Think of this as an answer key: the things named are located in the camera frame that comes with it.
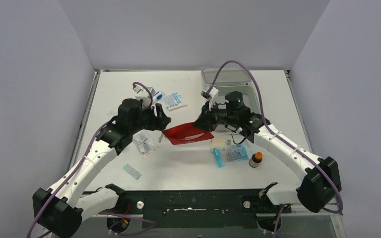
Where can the beige gauze packet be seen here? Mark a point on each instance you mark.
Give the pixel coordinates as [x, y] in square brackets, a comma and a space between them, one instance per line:
[220, 142]

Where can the small white blue tube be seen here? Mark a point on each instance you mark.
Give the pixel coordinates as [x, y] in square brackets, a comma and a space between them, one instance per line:
[158, 95]

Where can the green bandage packet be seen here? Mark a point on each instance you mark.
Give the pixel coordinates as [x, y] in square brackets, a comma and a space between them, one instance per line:
[132, 171]

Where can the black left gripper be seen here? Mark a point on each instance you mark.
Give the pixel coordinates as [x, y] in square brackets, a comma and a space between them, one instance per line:
[157, 116]

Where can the white blue label packet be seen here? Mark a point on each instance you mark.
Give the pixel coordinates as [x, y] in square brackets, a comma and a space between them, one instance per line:
[174, 101]

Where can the red first aid pouch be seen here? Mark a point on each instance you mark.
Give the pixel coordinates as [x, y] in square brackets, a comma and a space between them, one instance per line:
[186, 133]

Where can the brown bottle orange cap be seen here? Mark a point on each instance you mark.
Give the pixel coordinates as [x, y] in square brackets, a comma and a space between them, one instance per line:
[255, 159]

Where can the clear plastic tube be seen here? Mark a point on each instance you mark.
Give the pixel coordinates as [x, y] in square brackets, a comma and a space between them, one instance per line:
[112, 112]

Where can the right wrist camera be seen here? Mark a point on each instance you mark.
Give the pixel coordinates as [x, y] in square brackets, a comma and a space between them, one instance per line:
[210, 93]

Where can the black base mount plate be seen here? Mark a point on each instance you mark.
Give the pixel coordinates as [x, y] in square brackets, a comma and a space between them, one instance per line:
[201, 208]

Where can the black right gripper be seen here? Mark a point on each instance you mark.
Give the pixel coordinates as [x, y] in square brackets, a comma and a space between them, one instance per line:
[204, 120]

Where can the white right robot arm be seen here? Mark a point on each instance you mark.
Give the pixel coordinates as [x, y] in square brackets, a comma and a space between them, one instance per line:
[319, 180]

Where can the blue mask packet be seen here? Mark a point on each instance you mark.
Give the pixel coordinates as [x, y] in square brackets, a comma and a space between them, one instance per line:
[230, 154]

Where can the clear bag of wipes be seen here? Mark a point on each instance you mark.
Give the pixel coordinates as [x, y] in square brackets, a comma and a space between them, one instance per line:
[144, 143]

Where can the grey open storage box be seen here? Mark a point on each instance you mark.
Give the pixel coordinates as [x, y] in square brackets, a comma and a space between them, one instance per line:
[236, 79]

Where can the black handled scissors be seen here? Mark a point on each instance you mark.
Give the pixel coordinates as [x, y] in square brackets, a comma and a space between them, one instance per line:
[160, 137]

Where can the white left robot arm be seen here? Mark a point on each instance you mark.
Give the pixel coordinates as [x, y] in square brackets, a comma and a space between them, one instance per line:
[62, 207]

